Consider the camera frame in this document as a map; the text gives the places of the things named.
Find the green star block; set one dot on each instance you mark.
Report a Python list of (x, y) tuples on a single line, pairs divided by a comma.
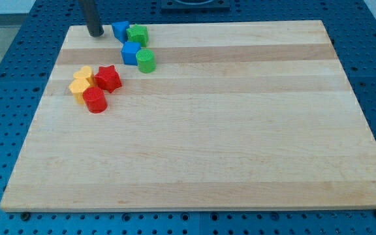
[(138, 33)]

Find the wooden board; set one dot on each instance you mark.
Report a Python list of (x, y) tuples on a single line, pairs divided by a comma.
[(236, 116)]

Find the red star block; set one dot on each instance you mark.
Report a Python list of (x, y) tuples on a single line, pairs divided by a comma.
[(108, 78)]

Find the green cylinder block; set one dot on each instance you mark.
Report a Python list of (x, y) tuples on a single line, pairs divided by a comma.
[(146, 60)]

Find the blue cube block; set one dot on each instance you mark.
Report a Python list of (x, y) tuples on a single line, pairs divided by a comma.
[(129, 51)]

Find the red cylinder block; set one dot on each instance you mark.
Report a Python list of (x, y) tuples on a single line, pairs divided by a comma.
[(95, 100)]

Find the yellow heart block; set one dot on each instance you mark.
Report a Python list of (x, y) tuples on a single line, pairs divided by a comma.
[(86, 73)]

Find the blue triangular block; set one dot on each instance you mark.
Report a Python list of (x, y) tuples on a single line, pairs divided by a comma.
[(120, 30)]

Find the yellow hexagon block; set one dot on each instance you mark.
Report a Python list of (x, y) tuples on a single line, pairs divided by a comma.
[(77, 87)]

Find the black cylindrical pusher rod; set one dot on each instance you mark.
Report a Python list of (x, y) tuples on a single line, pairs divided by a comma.
[(91, 17)]

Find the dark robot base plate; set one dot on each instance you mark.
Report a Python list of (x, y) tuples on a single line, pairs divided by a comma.
[(195, 5)]

